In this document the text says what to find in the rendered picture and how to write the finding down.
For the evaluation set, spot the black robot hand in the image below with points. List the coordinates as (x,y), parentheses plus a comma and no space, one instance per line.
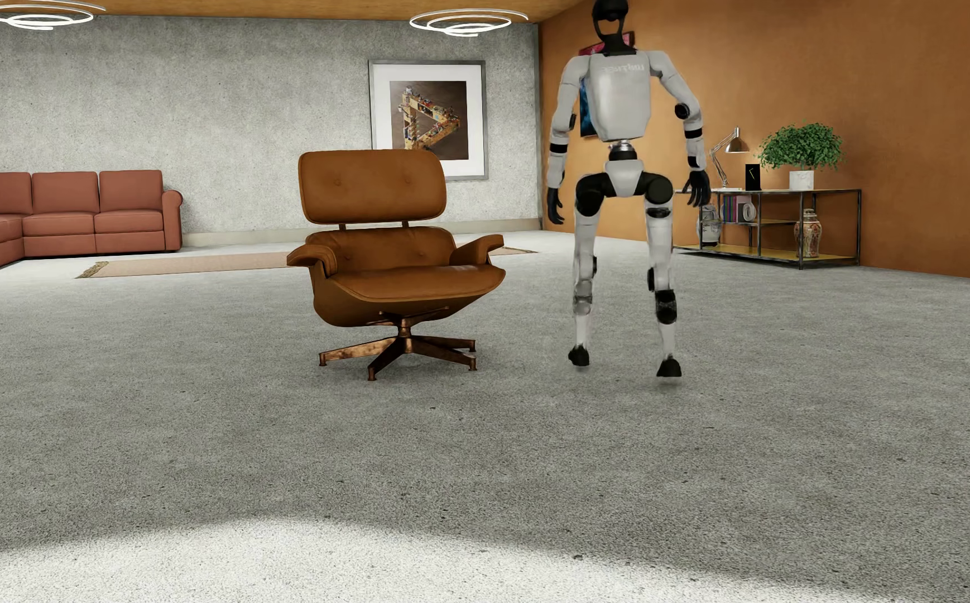
(698,188)
(554,205)

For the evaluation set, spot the brown leather swivel armchair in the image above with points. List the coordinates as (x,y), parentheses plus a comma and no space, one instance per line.
(372,188)

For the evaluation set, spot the row of books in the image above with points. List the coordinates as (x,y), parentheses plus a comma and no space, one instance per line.
(736,209)

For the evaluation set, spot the robot right leg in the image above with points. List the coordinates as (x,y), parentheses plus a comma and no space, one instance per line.
(587,243)

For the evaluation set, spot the robot leg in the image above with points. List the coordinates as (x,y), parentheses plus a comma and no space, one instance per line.
(587,243)
(659,247)

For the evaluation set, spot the small black box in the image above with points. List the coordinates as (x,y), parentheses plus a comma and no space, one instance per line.
(753,177)

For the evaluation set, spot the copper desk lamp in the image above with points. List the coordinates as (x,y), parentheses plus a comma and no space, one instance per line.
(736,145)

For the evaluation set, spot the robot left leg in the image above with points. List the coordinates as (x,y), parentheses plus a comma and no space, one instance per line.
(659,247)

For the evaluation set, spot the white robot pelvis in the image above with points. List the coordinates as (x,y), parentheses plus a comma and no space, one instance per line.
(623,176)

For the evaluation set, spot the black metal console shelf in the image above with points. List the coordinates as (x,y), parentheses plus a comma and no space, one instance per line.
(744,252)

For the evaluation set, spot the green potted plant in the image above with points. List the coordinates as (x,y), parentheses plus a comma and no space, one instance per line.
(799,147)

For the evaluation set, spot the patterned ceramic vase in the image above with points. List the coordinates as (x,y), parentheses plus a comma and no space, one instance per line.
(807,234)

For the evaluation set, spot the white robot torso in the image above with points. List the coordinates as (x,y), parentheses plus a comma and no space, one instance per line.
(619,96)

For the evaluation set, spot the black robot head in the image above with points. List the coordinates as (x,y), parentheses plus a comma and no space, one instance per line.
(610,13)

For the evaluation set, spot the beige floor rug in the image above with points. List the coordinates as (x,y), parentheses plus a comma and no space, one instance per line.
(184,264)

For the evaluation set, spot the reddish brown leather sofa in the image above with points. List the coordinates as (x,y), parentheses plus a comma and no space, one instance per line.
(66,218)

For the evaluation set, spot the red and blue wall art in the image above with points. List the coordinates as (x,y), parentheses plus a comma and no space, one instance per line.
(587,117)

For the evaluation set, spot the framed triangle wall picture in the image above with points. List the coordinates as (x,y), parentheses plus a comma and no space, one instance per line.
(426,92)

